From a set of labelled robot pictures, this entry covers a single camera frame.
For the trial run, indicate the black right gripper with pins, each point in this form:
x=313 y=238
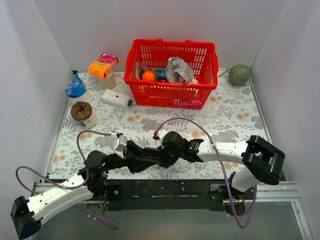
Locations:
x=164 y=157

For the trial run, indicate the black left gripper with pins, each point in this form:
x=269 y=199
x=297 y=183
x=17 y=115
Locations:
x=129 y=155

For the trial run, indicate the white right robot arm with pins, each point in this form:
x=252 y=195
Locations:
x=263 y=161

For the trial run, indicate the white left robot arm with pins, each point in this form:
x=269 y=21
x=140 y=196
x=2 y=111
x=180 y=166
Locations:
x=29 y=214

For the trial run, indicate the pink package in basket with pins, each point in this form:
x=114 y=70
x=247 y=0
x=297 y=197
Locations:
x=186 y=103

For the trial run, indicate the white lying bottle black cap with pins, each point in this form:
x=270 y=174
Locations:
x=117 y=99

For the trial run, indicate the floral table mat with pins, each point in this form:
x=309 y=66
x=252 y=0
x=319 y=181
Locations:
x=230 y=114

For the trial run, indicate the orange fruit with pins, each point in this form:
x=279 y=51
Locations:
x=148 y=76

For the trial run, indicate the grey crumpled paper bag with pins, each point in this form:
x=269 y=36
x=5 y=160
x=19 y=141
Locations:
x=178 y=71

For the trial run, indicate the brown lid white jar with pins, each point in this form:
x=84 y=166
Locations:
x=84 y=115

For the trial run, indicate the clear plastic jar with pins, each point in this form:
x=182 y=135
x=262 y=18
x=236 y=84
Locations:
x=109 y=82

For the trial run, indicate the red plastic shopping basket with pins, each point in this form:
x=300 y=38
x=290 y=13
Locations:
x=154 y=53

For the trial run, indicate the blue lid plastic bottle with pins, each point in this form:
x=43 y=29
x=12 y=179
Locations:
x=77 y=91

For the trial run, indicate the green round melon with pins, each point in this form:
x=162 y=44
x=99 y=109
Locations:
x=239 y=74

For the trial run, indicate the orange pink snack box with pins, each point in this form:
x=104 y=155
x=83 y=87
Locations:
x=103 y=65

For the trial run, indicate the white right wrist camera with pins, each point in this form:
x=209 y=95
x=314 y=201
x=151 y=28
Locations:
x=159 y=135

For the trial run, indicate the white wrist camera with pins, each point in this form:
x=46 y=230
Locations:
x=159 y=135
x=120 y=143

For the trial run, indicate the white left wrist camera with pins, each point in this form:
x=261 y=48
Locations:
x=120 y=143

